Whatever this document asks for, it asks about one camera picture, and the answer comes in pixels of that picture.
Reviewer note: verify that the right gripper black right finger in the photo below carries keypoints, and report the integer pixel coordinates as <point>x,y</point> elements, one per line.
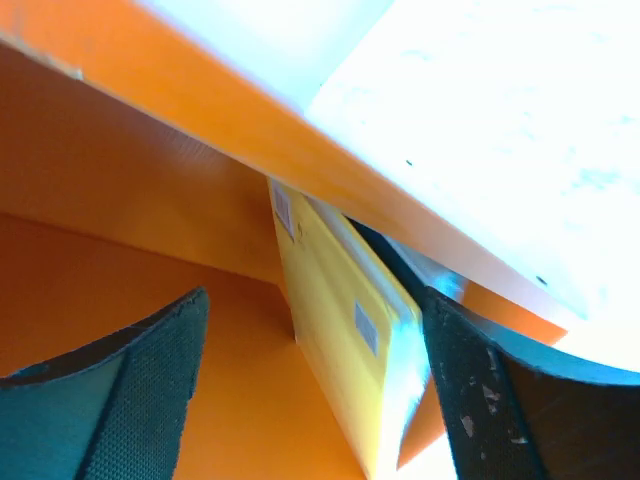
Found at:
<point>515,408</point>

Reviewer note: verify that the dark blue book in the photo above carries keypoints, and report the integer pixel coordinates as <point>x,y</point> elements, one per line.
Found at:
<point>415,271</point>

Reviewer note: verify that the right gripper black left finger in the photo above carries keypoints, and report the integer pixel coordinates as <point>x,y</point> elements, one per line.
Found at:
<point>113,409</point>

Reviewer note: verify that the yellow book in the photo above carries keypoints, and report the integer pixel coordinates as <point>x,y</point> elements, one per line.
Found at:
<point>358,328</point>

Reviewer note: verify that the orange wooden shelf box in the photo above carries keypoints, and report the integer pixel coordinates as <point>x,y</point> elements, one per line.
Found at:
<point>134,167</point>

